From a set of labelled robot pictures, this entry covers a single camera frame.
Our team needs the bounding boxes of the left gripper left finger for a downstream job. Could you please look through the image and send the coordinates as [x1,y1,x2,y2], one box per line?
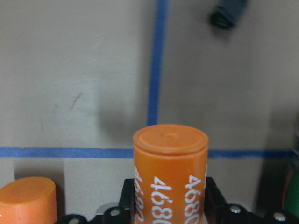
[119,178,135,224]

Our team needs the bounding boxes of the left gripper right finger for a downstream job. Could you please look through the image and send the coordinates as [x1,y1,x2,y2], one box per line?
[204,177,226,224]

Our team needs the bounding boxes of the orange cylinder with white print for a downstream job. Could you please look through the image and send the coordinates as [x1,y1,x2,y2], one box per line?
[133,124,208,224]

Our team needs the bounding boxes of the green conveyor belt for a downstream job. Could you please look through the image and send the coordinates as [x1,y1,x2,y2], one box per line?
[283,168,299,217]

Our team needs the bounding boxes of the plain orange cylinder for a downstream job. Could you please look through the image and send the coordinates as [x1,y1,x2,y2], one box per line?
[0,177,57,224]

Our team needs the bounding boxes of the black cable connector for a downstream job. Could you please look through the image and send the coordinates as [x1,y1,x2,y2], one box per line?
[209,0,248,29]

